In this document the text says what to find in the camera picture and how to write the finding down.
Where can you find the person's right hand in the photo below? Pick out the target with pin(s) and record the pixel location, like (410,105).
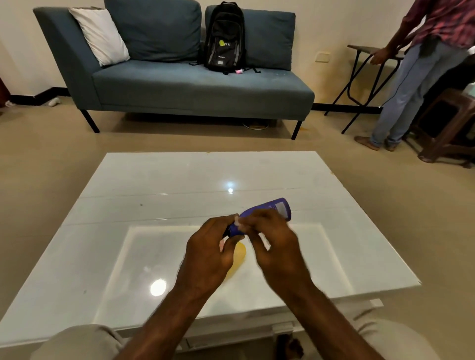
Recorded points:
(282,259)

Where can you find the person's left hand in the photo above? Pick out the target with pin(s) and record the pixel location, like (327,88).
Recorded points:
(202,256)

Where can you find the person's right thumb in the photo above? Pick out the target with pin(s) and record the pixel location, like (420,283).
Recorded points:
(256,247)

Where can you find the person's left thumb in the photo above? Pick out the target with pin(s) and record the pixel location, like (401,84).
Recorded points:
(233,243)

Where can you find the purple plastic bottle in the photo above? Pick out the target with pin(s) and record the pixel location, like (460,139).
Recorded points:
(272,207)

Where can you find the person's left forearm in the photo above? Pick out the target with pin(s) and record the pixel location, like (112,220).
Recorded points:
(167,322)

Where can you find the person's right forearm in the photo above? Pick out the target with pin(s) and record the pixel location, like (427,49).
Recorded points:
(326,326)

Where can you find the yellow flat object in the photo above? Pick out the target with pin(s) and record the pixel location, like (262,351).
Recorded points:
(237,259)

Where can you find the white glossy coffee table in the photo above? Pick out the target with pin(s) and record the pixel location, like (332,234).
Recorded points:
(148,207)

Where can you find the person's foot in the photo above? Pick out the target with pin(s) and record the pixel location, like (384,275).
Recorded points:
(289,348)

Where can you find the sandal under sofa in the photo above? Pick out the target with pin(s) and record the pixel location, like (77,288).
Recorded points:
(256,125)

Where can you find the blue-grey fabric sofa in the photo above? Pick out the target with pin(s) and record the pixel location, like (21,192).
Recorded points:
(193,89)

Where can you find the person's right leg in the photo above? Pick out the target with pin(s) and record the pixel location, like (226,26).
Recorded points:
(400,339)

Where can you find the person's leg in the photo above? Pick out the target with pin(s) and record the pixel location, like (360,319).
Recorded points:
(400,339)
(74,343)

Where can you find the person's left leg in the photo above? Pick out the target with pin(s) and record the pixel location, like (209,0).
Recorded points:
(74,343)

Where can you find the black backpack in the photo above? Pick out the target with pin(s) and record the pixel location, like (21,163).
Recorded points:
(224,40)

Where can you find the small blue-grey back cushion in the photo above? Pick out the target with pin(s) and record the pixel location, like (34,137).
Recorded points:
(269,39)

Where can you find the black-framed folding table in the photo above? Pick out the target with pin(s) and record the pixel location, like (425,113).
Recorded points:
(365,50)

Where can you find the brown plastic stool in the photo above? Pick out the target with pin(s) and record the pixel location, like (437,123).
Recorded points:
(445,122)

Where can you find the large blue-grey back cushion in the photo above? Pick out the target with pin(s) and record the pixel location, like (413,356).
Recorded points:
(156,29)

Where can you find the small white object on floor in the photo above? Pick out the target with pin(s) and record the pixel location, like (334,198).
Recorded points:
(54,102)

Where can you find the white pillow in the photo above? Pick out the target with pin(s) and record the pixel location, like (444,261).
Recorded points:
(101,35)

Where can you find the cream wall socket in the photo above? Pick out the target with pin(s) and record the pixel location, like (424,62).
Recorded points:
(323,57)

